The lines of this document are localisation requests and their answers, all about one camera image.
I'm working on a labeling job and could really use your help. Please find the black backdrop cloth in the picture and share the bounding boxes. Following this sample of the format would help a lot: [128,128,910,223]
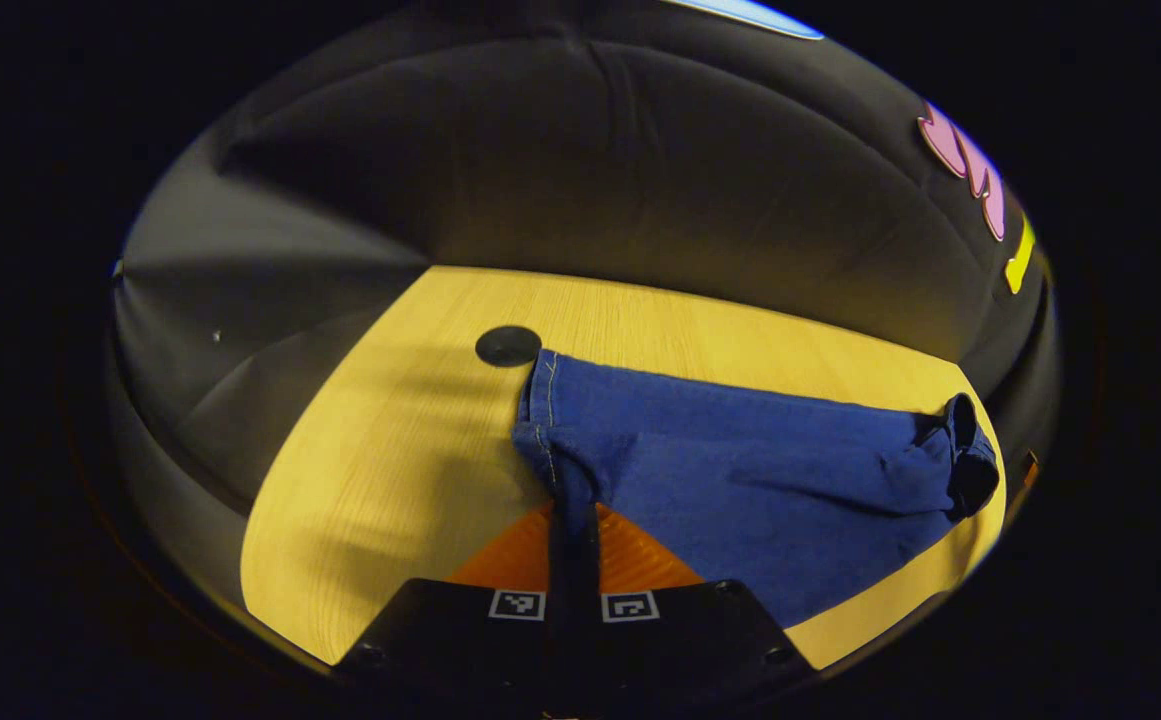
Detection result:
[110,0,1061,601]

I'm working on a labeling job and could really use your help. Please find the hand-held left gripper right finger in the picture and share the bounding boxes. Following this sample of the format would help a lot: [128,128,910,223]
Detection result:
[575,502,813,701]

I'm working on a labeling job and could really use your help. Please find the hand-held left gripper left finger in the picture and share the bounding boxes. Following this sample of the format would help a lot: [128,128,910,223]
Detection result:
[332,502,573,701]

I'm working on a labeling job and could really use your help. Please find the round black table grommet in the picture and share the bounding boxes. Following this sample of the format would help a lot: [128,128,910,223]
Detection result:
[474,325,543,368]

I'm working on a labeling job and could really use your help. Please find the blue denim jeans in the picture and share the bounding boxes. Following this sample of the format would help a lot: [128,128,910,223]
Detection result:
[511,349,1002,630]

